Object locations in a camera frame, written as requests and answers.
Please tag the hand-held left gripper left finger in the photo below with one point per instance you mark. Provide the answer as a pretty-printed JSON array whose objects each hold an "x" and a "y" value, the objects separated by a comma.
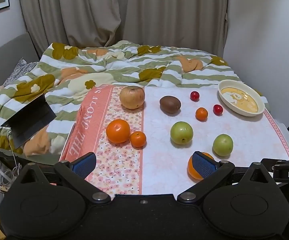
[{"x": 85, "y": 164}]

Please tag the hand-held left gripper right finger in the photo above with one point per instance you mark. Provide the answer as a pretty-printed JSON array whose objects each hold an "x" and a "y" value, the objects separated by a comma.
[{"x": 202, "y": 165}]

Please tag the large orange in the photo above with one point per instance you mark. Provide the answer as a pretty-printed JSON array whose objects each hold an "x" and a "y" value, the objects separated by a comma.
[
  {"x": 190, "y": 170},
  {"x": 118, "y": 131}
]

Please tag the green apple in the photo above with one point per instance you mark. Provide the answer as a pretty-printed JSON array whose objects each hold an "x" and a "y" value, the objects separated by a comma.
[
  {"x": 223, "y": 145},
  {"x": 181, "y": 132}
]

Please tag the small orange mandarin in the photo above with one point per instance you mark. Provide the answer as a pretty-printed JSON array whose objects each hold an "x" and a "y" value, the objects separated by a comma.
[
  {"x": 201, "y": 114},
  {"x": 138, "y": 139}
]

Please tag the cream yellow cartoon bowl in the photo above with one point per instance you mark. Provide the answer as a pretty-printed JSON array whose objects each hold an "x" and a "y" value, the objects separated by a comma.
[{"x": 242, "y": 98}]

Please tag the pink floral tablecloth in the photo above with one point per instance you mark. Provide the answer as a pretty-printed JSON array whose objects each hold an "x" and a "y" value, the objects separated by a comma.
[{"x": 159, "y": 160}]

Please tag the red cherry tomato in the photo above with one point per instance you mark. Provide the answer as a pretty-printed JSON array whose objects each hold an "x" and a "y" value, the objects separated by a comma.
[
  {"x": 195, "y": 96},
  {"x": 218, "y": 109}
]

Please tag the brown kiwi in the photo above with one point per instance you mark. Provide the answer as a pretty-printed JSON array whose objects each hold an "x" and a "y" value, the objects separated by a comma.
[{"x": 170, "y": 104}]

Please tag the dark open laptop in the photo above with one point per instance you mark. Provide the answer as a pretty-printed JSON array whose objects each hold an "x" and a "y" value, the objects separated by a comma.
[{"x": 30, "y": 118}]

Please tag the brownish yellow apple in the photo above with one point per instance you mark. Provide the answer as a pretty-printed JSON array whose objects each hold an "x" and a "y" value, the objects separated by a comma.
[{"x": 132, "y": 98}]

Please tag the green striped floral blanket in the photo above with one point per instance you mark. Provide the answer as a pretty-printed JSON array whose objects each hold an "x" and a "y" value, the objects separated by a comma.
[{"x": 104, "y": 67}]

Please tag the grey patterned pillow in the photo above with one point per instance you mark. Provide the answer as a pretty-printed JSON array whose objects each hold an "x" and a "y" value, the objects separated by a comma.
[{"x": 19, "y": 68}]

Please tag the grey upholstered headboard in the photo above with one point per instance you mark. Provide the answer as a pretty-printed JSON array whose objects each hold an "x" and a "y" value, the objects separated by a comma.
[{"x": 4, "y": 52}]

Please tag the beige curtain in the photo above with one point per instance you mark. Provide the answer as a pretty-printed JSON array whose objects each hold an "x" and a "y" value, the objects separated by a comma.
[{"x": 124, "y": 10}]

